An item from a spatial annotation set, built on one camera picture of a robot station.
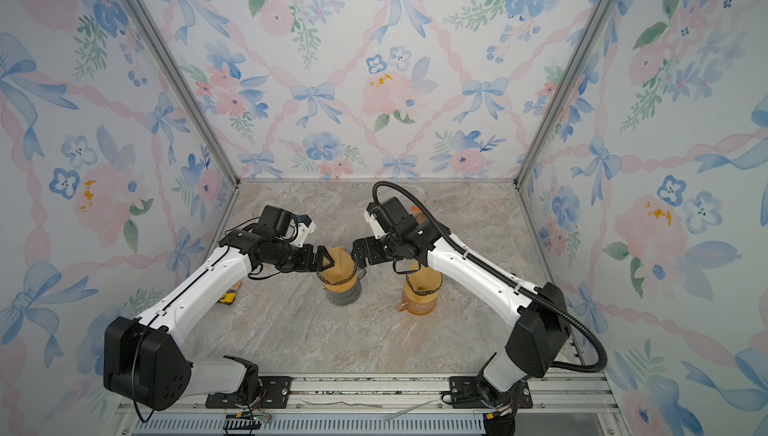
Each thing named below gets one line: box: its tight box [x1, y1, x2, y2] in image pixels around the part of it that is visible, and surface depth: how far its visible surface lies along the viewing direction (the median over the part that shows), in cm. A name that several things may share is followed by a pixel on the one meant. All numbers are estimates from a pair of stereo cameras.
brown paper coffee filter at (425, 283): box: [405, 265, 443, 299], surface depth 82 cm
